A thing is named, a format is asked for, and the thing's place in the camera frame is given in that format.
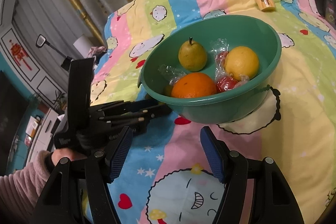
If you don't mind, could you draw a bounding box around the green pear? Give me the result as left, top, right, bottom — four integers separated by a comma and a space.
178, 37, 207, 72

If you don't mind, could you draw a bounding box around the pink sleeve forearm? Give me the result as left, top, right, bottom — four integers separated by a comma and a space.
1, 151, 55, 223

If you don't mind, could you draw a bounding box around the clear plastic bottle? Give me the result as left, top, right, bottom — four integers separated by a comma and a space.
325, 0, 336, 27

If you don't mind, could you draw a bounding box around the yellow lemon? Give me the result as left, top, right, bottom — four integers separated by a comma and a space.
224, 46, 260, 81

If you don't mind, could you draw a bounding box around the person left hand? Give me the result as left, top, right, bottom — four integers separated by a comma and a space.
51, 148, 87, 165

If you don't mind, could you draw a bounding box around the green plastic bowl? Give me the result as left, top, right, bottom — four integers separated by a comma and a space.
138, 15, 281, 124

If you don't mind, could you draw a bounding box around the potted plant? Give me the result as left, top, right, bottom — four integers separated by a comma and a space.
54, 91, 67, 112

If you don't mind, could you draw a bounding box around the red chinese knot decoration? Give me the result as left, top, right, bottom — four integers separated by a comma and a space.
9, 40, 32, 71

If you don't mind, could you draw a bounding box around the orange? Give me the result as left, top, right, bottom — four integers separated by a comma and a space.
171, 72, 217, 98

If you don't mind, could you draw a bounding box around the white cylinder lamp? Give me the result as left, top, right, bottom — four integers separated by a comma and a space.
73, 35, 94, 58

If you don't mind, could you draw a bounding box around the red cherry tomato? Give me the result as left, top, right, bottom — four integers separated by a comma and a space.
215, 51, 229, 67

